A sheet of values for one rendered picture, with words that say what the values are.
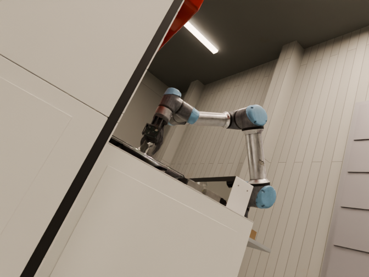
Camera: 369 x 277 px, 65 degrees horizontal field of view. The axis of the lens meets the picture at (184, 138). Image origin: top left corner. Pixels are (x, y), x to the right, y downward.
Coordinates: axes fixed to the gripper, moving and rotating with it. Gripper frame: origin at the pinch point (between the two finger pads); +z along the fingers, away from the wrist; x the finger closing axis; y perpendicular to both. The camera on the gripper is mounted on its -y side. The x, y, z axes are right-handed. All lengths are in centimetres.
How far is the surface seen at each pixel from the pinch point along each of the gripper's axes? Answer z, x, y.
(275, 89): -282, 70, -321
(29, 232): 36, 4, 63
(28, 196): 31, 2, 65
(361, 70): -303, 171, -241
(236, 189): 0.1, 40.9, 8.7
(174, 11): -25, 8, 61
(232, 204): 6.0, 41.3, 8.4
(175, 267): 33, 30, 23
